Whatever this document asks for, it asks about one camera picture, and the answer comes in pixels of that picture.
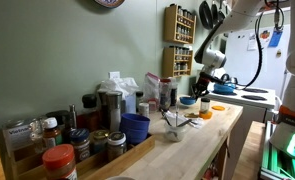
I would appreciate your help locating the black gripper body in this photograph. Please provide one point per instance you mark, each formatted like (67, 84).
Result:
(200, 88)

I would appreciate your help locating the blue plastic bowl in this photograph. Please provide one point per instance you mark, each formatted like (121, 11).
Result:
(187, 100)

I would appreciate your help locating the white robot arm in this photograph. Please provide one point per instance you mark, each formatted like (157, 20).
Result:
(239, 18)

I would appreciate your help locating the glass bowl with utensils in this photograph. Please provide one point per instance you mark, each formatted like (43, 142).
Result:
(175, 134)

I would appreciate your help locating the small clear jar black lid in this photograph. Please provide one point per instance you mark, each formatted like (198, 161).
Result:
(204, 106)

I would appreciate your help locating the orange plastic lid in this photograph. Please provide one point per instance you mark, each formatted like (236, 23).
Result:
(219, 108)

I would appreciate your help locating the blue pot on stove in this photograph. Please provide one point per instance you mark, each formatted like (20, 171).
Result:
(224, 89)

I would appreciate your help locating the lower wooden spice rack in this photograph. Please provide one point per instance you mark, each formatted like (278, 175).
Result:
(177, 61)

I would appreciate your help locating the wooden spice rack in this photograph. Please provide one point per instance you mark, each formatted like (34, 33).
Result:
(177, 61)
(179, 25)

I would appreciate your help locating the white crumpled cloth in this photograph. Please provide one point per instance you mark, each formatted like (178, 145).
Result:
(176, 119)

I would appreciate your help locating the white stove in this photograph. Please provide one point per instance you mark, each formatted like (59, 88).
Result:
(257, 104)

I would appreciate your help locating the upper wooden spice rack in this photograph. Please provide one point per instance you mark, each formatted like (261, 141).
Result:
(179, 25)

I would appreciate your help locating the white refrigerator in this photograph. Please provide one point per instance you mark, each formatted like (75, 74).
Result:
(243, 57)

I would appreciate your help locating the stack of blue bowls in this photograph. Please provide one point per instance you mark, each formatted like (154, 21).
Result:
(135, 127)

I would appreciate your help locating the black hanging pan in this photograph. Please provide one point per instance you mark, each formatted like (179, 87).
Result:
(205, 15)

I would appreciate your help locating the steel pepper grinder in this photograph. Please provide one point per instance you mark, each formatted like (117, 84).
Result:
(114, 99)

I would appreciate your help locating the white capped spice jar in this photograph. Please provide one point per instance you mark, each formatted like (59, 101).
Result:
(116, 145)

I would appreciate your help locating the orange lid spice jar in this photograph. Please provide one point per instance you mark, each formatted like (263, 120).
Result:
(59, 163)

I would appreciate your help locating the wooden tray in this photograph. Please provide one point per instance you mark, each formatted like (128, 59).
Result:
(25, 164)

